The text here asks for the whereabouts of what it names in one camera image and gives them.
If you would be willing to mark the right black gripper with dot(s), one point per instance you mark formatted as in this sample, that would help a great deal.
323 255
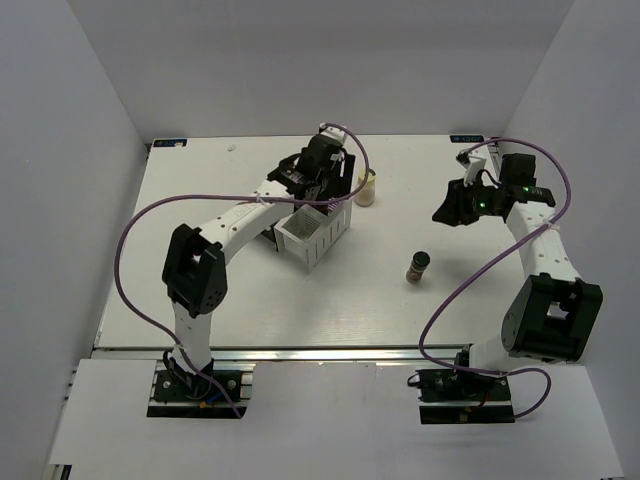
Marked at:
453 210

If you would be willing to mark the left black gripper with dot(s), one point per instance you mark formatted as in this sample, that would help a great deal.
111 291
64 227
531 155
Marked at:
341 184

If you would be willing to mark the white bottle yellow cap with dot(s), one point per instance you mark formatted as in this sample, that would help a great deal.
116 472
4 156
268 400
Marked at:
366 184

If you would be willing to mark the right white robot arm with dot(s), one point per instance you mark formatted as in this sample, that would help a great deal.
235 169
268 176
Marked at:
553 314

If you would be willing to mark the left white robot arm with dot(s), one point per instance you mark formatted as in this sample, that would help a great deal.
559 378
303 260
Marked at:
195 267

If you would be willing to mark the white two-slot organizer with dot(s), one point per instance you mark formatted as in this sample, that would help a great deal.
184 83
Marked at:
308 234

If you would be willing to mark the right blue table sticker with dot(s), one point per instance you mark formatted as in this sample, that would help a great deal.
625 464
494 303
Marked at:
466 139

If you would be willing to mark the blue table sticker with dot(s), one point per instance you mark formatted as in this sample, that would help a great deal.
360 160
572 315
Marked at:
169 143
466 139

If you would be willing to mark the black two-slot organizer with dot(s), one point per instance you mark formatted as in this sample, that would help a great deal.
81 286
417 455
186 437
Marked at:
269 235

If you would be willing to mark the left blue table sticker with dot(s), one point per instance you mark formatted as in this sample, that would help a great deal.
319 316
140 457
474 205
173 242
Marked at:
169 143

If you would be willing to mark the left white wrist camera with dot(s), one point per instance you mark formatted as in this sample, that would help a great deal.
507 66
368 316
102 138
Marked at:
335 133

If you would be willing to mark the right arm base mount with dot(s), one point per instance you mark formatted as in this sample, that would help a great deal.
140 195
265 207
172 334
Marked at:
448 397

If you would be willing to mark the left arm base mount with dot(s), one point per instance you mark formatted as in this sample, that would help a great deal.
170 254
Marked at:
170 398

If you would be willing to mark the aluminium table front rail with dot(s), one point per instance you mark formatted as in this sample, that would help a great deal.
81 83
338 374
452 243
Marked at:
384 354

